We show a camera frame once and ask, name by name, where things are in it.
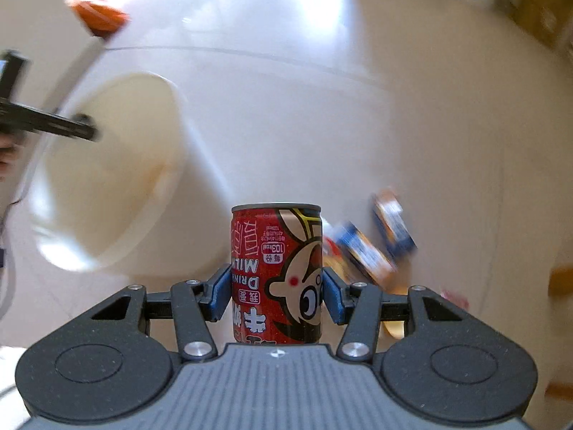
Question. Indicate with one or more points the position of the pink wrapper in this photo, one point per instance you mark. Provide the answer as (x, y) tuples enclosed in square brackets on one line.
[(454, 299)]

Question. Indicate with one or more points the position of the blue snack packet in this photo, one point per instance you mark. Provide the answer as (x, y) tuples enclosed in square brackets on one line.
[(391, 224), (362, 253)]

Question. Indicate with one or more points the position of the orange bag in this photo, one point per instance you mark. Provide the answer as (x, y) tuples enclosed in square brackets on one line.
[(98, 11)]

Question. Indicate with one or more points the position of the yellow packet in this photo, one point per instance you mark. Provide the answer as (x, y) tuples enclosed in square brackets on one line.
[(562, 281)]

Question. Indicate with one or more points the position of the red drink can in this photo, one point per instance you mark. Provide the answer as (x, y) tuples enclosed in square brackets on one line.
[(268, 251)]

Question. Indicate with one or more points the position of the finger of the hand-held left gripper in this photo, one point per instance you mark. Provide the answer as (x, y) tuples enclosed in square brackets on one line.
[(62, 125)]

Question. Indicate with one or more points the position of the person's left hand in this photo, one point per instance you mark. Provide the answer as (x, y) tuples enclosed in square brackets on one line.
[(6, 159)]

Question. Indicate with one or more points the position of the white plastic bin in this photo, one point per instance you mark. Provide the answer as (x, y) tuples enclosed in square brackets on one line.
[(112, 165)]

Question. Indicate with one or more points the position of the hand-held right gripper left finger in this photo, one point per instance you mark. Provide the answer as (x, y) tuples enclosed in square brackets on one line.
[(221, 293)]

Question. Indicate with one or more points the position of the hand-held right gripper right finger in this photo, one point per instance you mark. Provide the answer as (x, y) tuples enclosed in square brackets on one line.
[(332, 298)]

